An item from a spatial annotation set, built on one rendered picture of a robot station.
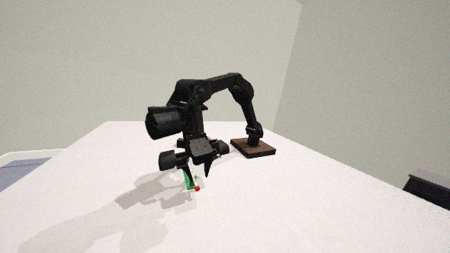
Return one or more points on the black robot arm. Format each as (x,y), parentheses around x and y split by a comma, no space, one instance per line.
(177,116)

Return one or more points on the white tapered pin with red cap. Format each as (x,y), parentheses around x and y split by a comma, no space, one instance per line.
(197,188)

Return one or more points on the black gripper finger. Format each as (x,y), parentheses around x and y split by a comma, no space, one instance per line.
(186,169)
(207,166)

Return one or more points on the green l-shaped bracket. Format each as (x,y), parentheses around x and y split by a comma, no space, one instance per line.
(190,185)

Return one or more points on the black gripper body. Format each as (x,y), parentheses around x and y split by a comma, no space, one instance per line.
(169,159)

